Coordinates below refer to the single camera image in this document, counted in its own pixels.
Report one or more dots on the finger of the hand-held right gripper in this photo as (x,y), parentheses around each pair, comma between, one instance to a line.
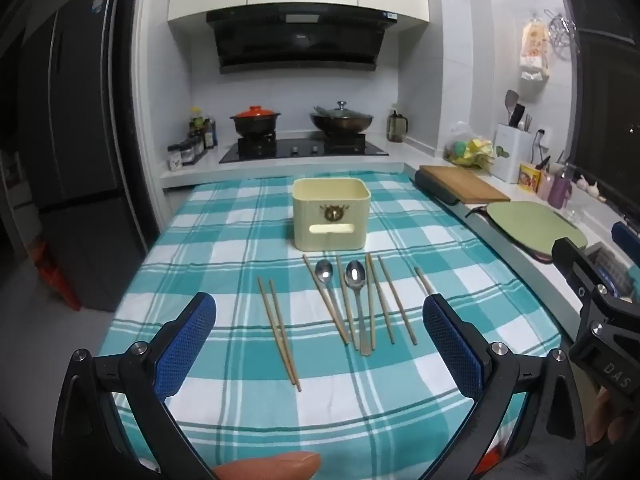
(626,236)
(570,260)

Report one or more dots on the hanging plastic bag holder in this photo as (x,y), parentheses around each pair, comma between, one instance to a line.
(535,52)

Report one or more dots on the dark window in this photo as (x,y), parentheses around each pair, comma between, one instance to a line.
(607,85)

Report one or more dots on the dark grey refrigerator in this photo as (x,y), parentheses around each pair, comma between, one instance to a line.
(65,160)

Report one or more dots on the green cutting board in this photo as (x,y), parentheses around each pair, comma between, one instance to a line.
(535,225)

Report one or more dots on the white kitchen tool holder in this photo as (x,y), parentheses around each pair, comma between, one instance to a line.
(511,155)

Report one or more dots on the black gas cooktop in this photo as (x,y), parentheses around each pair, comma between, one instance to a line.
(305,149)

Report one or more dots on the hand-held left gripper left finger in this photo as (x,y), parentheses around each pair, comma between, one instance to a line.
(186,347)

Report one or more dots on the metal ladle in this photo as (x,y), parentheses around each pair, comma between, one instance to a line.
(320,110)

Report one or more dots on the cream utensil holder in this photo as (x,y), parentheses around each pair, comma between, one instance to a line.
(330,210)

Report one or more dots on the black pot with orange lid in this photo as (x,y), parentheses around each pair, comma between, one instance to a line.
(255,119)

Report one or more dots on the glass jug with dark lid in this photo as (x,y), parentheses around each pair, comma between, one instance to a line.
(397,127)

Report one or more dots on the garlic bulbs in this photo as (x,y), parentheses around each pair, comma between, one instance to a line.
(589,186)

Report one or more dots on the dark sauce bottle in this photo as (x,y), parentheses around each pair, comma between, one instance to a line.
(210,132)

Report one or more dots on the grey spatula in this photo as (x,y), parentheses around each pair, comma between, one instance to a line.
(511,102)

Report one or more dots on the white-label spice jar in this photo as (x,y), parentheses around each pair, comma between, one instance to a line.
(174,158)

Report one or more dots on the person's left hand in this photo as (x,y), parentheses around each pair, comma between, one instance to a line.
(272,466)

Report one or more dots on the teal white checkered tablecloth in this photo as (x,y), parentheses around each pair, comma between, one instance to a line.
(235,270)

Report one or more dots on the plastic bag of sponges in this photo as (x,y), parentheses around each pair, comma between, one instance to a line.
(467,149)

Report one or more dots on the pink cup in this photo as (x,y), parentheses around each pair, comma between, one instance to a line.
(545,183)

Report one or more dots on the person's right hand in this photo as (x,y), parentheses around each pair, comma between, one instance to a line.
(607,420)

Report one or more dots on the yellow-capped oil bottle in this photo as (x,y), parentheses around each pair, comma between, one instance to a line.
(196,122)

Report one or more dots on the black range hood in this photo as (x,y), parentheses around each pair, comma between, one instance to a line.
(300,35)

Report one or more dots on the dark spice jar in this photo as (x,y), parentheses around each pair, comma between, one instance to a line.
(186,153)
(198,147)

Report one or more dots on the yellow snack packet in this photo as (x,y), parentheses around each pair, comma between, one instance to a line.
(530,178)

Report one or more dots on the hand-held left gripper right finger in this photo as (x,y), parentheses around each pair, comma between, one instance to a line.
(452,345)

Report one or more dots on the wall socket with plug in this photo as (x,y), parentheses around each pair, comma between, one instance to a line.
(542,137)

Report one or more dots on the black kitchen turner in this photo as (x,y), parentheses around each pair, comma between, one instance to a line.
(517,115)

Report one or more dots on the purple bottle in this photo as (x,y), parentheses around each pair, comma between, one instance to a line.
(560,187)

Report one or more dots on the wok with glass lid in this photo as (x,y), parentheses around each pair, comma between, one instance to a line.
(341,119)

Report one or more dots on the wooden cutting board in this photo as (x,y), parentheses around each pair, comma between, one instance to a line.
(462,183)

